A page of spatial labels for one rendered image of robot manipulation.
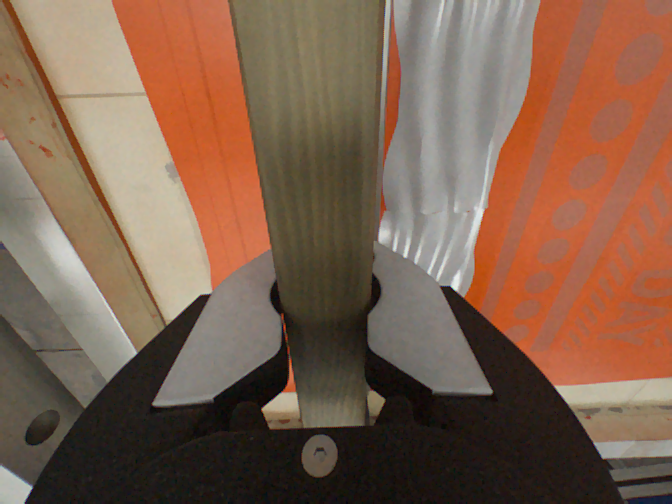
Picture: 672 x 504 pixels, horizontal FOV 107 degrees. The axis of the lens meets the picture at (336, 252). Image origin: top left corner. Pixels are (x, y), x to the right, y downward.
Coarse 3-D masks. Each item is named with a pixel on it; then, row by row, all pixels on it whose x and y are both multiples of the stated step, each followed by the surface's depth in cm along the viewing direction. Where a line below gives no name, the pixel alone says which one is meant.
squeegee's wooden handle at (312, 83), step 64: (256, 0) 4; (320, 0) 4; (384, 0) 5; (256, 64) 5; (320, 64) 5; (256, 128) 5; (320, 128) 5; (320, 192) 6; (320, 256) 7; (320, 320) 8; (320, 384) 9
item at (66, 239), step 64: (0, 0) 11; (0, 64) 11; (0, 128) 11; (64, 128) 14; (0, 192) 13; (64, 192) 14; (64, 256) 14; (128, 256) 18; (64, 320) 17; (128, 320) 18; (640, 448) 27
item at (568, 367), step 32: (224, 224) 17; (256, 224) 17; (480, 224) 18; (224, 256) 19; (256, 256) 19; (480, 256) 19; (480, 288) 21; (544, 352) 25; (576, 352) 25; (608, 352) 25; (640, 352) 25; (288, 384) 26; (576, 384) 27
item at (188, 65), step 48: (144, 0) 12; (192, 0) 12; (144, 48) 13; (192, 48) 13; (192, 96) 14; (240, 96) 14; (528, 96) 14; (192, 144) 15; (240, 144) 15; (384, 144) 15; (528, 144) 15; (192, 192) 16; (240, 192) 16
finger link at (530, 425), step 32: (448, 288) 8; (480, 320) 7; (480, 352) 6; (512, 352) 6; (512, 384) 5; (544, 384) 5; (448, 416) 5; (480, 416) 5; (512, 416) 5; (544, 416) 5; (576, 416) 5; (512, 448) 4; (544, 448) 4; (576, 448) 4; (544, 480) 4; (576, 480) 4; (608, 480) 4
